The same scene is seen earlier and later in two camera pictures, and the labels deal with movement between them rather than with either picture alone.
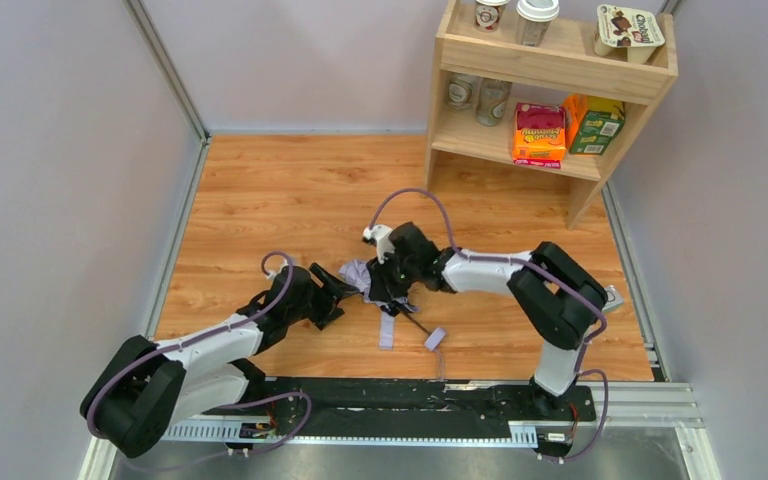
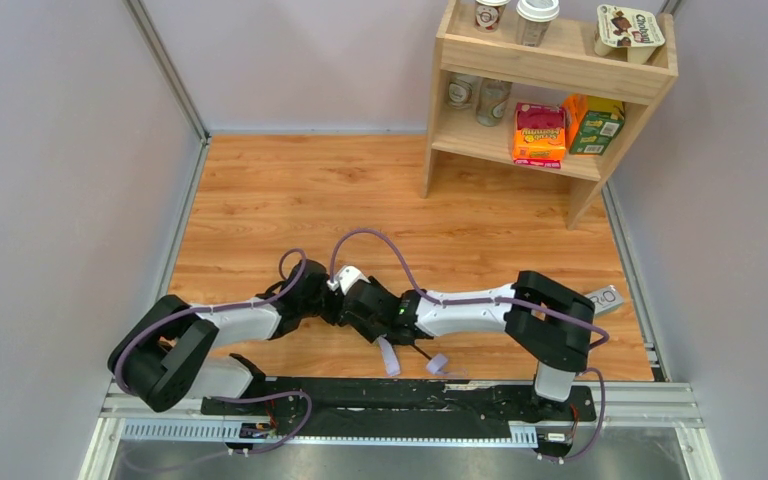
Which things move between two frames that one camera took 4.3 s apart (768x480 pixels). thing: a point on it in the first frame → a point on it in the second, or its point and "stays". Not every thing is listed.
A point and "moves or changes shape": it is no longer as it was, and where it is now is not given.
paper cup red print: x=489 y=14 stays
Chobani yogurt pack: x=636 y=31 stays
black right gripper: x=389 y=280 → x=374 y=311
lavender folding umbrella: x=355 y=274 moves or changes shape
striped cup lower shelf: x=492 y=100 stays
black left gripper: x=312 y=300 stays
